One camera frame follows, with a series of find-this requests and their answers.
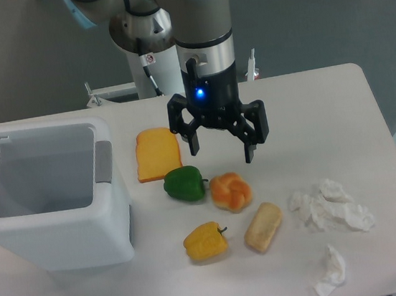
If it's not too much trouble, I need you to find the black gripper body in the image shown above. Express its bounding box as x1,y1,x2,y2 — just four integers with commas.
183,63,245,135

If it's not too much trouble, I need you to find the green bell pepper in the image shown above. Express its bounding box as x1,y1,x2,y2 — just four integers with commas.
164,166,206,202

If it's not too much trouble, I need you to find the large crumpled white tissue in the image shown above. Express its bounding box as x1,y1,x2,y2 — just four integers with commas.
289,178,376,232

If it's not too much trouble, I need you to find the yellow bell pepper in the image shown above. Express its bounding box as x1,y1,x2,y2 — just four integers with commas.
183,221,228,262

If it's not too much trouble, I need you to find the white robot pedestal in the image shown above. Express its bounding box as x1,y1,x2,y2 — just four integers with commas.
80,47,187,109

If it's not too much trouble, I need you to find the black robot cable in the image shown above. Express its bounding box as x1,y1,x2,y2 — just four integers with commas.
135,36,164,99

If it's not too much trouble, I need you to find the small crumpled white tissue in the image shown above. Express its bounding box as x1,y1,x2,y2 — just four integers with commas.
313,244,347,296

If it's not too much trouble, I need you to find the pale square bread loaf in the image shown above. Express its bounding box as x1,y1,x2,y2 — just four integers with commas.
244,202,283,253

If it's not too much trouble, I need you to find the white open trash bin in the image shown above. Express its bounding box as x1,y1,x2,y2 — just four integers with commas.
0,116,134,271

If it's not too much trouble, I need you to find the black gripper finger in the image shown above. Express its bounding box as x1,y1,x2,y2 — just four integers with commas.
167,93,199,156
224,100,269,163

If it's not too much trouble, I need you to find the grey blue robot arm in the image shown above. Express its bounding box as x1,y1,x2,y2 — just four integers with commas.
63,0,269,162

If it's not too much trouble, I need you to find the orange toast slice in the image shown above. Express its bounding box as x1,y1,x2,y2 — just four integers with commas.
136,127,183,183

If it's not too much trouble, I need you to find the knotted orange bread roll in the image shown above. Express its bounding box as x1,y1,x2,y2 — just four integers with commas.
209,172,253,213

